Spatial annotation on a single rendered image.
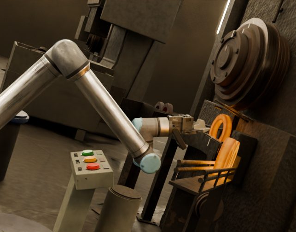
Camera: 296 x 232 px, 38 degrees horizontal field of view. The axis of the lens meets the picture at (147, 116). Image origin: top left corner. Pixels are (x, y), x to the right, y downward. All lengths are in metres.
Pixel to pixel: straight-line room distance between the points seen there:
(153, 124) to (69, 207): 0.71
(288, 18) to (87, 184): 1.43
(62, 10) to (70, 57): 10.32
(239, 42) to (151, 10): 2.74
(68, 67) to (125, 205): 0.60
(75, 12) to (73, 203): 10.82
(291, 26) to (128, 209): 1.27
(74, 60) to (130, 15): 3.01
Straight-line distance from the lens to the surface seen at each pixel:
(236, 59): 2.06
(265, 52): 2.02
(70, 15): 12.02
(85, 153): 1.43
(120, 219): 1.44
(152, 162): 1.81
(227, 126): 2.15
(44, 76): 1.83
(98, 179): 1.27
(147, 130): 1.92
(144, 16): 4.72
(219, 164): 1.49
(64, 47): 1.73
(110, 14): 4.60
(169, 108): 3.00
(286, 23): 2.29
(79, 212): 1.37
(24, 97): 1.85
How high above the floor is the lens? 0.93
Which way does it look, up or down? 6 degrees down
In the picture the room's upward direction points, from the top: 19 degrees clockwise
